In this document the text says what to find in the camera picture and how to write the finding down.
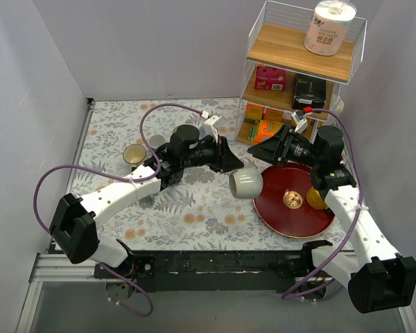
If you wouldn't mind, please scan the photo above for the white speckled mug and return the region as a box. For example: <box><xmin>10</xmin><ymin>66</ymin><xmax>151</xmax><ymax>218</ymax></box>
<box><xmin>229</xmin><ymin>157</ymin><xmax>263</xmax><ymax>199</ymax></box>

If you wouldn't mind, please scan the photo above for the yellow mug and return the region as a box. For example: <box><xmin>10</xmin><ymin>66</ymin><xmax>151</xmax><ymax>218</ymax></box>
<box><xmin>306</xmin><ymin>187</ymin><xmax>328</xmax><ymax>210</ymax></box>

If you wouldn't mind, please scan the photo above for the white ceramic mug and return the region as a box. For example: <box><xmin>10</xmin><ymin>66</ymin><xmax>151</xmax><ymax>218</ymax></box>
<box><xmin>148</xmin><ymin>134</ymin><xmax>166</xmax><ymax>149</ymax></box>

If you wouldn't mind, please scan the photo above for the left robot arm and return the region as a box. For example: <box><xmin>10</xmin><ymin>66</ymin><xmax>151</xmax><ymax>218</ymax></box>
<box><xmin>49</xmin><ymin>125</ymin><xmax>244</xmax><ymax>278</ymax></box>

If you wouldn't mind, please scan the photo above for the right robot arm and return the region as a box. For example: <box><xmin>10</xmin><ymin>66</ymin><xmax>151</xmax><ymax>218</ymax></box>
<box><xmin>248</xmin><ymin>126</ymin><xmax>416</xmax><ymax>314</ymax></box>

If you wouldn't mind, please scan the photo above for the orange sponge box middle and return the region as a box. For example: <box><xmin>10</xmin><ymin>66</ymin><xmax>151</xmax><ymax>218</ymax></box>
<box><xmin>263</xmin><ymin>108</ymin><xmax>284</xmax><ymax>122</ymax></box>

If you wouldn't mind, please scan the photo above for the orange yellow sponge pack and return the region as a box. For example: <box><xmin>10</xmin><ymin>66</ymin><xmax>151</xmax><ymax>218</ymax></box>
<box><xmin>244</xmin><ymin>102</ymin><xmax>265</xmax><ymax>123</ymax></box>

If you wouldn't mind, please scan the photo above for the black box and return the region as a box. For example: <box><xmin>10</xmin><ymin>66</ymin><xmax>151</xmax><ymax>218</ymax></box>
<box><xmin>292</xmin><ymin>74</ymin><xmax>327</xmax><ymax>110</ymax></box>

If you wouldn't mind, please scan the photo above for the red round tray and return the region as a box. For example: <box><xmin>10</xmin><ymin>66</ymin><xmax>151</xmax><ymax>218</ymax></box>
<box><xmin>253</xmin><ymin>162</ymin><xmax>334</xmax><ymax>239</ymax></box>

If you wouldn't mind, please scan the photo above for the pink sponge box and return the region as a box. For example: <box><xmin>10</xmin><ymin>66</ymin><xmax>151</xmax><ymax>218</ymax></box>
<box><xmin>254</xmin><ymin>65</ymin><xmax>286</xmax><ymax>92</ymax></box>

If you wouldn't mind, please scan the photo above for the floral table mat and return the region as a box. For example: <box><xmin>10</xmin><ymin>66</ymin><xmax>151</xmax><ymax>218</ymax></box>
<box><xmin>54</xmin><ymin>99</ymin><xmax>365</xmax><ymax>252</ymax></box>

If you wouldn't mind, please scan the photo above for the toilet paper roll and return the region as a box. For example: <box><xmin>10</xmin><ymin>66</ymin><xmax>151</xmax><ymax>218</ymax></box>
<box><xmin>304</xmin><ymin>1</ymin><xmax>357</xmax><ymax>56</ymax></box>

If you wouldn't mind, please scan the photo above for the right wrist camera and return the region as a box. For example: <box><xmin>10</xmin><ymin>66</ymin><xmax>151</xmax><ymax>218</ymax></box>
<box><xmin>291</xmin><ymin>107</ymin><xmax>313</xmax><ymax>134</ymax></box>

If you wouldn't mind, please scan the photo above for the white wire wooden shelf rack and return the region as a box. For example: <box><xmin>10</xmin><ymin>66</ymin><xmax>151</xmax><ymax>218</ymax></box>
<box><xmin>235</xmin><ymin>1</ymin><xmax>367</xmax><ymax>145</ymax></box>

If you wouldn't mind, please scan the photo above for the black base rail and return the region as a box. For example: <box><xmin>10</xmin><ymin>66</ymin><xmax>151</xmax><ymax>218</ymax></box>
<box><xmin>114</xmin><ymin>250</ymin><xmax>313</xmax><ymax>293</ymax></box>

